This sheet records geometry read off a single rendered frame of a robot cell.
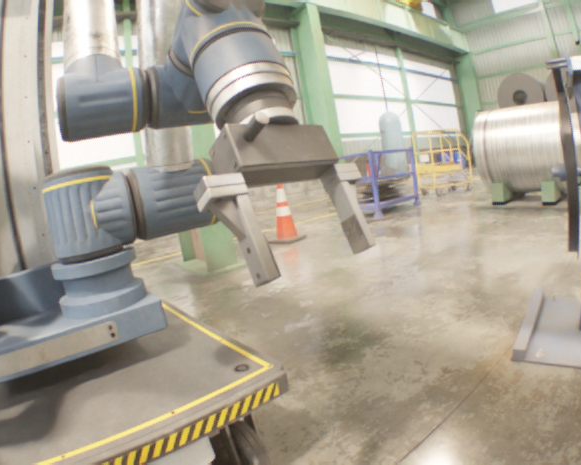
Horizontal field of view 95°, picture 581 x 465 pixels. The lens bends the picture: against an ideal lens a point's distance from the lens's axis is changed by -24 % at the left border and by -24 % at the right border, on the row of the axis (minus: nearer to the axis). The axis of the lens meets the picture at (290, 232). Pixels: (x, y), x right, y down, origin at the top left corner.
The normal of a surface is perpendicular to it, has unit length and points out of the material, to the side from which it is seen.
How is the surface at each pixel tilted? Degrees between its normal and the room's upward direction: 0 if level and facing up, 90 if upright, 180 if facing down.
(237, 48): 68
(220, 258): 90
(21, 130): 90
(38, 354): 90
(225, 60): 74
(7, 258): 90
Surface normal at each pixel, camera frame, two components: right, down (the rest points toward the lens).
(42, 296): 0.63, 0.02
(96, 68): 0.46, -0.31
